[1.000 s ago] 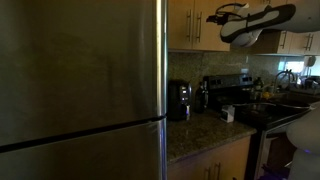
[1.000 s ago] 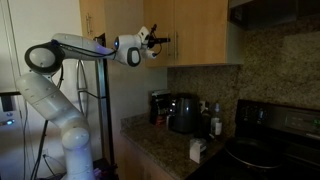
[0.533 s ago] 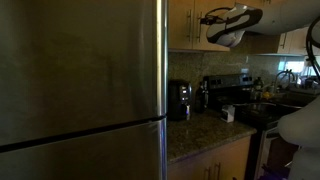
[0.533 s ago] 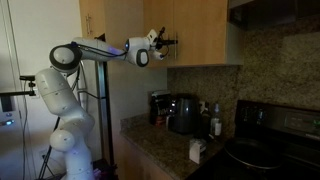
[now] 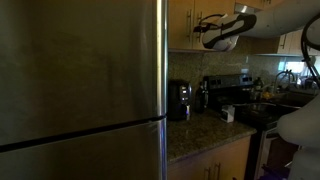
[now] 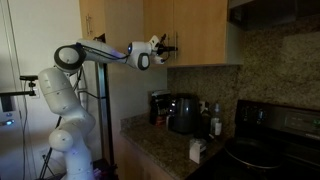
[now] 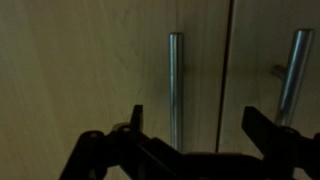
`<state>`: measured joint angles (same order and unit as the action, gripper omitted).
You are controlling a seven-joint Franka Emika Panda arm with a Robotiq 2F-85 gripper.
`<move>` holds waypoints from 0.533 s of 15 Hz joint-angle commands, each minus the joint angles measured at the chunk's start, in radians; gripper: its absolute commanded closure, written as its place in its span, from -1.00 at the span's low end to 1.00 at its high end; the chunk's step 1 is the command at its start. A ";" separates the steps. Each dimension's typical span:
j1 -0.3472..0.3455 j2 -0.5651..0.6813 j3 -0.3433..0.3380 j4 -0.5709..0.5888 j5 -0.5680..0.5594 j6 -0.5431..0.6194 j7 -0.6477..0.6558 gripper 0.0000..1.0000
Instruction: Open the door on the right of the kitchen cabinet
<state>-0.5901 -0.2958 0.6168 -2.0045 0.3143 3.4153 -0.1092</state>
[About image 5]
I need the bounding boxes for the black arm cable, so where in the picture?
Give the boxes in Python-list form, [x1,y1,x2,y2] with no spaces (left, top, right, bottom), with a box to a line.
[300,12,320,90]

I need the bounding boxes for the black air fryer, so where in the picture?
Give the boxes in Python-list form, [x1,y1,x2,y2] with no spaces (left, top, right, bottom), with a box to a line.
[167,78,193,122]

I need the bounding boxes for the wooden cabinet beside window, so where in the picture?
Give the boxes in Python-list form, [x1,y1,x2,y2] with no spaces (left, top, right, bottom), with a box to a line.
[277,29,320,57]

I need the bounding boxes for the curved sink faucet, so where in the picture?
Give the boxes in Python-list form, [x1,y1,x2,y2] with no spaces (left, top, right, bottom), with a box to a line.
[274,69,297,90]

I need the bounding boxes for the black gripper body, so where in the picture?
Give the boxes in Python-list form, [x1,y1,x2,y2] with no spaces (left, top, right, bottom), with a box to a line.
[192,20,215,35]

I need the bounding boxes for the small bottle with white label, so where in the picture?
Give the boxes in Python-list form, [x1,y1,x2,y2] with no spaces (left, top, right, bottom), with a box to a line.
[253,76,264,92]

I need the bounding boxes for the small white carton box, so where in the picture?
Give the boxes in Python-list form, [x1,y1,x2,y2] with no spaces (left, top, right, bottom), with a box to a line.
[220,104,236,124]

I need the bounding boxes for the black kitchen stove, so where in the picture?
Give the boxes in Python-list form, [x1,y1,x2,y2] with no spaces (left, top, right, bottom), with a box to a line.
[202,73,303,180]

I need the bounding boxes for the bright kitchen window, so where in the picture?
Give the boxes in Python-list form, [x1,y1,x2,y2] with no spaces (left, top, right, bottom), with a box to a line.
[284,61,307,75]

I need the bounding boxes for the dark glass bottle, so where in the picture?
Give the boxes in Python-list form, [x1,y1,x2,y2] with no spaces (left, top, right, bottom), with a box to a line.
[194,80,210,115]

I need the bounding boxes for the stainless steel refrigerator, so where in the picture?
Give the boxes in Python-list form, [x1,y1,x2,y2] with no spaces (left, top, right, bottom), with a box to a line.
[0,0,169,180]

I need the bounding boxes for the range hood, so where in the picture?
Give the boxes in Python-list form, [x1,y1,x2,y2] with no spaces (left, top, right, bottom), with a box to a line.
[234,2,265,15]

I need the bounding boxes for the wooden base cabinet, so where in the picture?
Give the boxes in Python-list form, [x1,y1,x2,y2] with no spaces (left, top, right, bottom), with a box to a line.
[167,134,253,180]

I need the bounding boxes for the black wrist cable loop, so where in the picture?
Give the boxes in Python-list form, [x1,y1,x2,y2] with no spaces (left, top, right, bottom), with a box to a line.
[199,13,229,28]

